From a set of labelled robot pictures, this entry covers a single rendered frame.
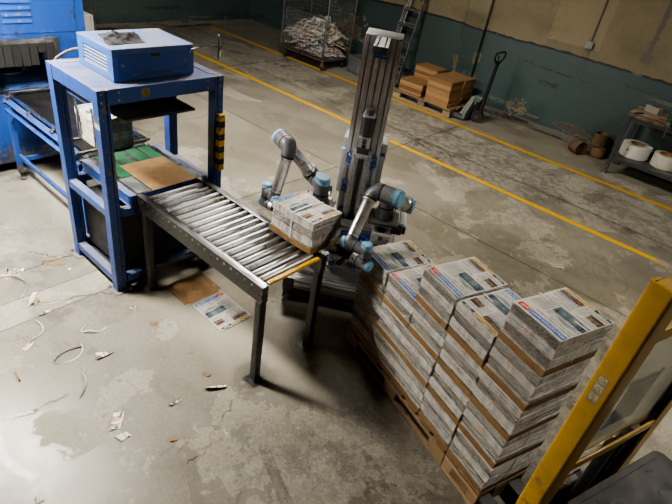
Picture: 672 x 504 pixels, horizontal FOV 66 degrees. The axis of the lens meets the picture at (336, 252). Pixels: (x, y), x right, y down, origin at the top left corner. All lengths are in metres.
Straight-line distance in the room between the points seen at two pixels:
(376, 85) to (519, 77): 6.34
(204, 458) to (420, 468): 1.26
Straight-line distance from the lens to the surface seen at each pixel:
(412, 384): 3.35
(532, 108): 9.78
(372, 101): 3.72
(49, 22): 5.91
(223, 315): 4.02
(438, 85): 9.31
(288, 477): 3.17
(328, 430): 3.38
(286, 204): 3.38
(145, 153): 4.54
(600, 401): 2.15
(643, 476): 2.84
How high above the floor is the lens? 2.67
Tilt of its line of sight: 33 degrees down
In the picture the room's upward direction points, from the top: 10 degrees clockwise
